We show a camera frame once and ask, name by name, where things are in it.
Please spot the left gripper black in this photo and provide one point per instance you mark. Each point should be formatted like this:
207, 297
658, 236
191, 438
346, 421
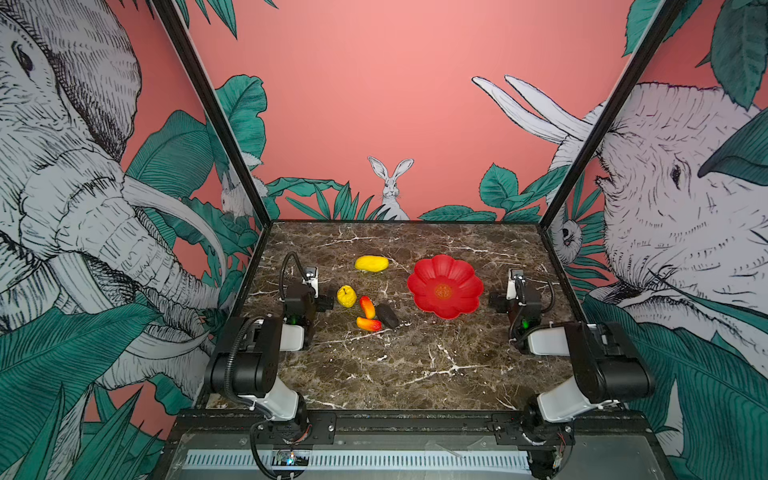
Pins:
318, 303

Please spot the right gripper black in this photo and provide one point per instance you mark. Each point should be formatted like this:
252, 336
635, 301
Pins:
504, 301

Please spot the yellow fake apple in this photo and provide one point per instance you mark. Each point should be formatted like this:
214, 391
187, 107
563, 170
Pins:
346, 296

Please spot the red-orange fake mango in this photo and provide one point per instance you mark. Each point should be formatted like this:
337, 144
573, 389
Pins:
369, 325
367, 307

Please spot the red flower-shaped fruit bowl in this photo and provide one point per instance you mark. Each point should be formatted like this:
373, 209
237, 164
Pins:
445, 286

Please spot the dark fake avocado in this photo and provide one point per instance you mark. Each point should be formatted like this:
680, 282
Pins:
386, 315

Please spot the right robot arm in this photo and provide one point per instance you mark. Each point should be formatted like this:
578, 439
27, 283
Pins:
607, 369

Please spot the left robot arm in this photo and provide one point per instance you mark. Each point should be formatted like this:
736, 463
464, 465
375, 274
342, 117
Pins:
244, 366

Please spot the white ventilation grille strip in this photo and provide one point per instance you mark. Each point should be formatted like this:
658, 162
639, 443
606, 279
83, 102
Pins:
327, 460

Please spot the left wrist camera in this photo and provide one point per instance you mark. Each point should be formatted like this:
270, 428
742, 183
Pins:
311, 278

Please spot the black front rail frame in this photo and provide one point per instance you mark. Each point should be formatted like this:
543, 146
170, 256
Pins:
599, 445

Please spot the left black frame post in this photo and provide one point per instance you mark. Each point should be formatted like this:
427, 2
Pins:
169, 15

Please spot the black frame post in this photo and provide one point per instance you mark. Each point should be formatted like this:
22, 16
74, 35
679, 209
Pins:
652, 38
169, 15

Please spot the right black frame post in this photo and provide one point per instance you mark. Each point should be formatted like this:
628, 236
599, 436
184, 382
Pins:
652, 38

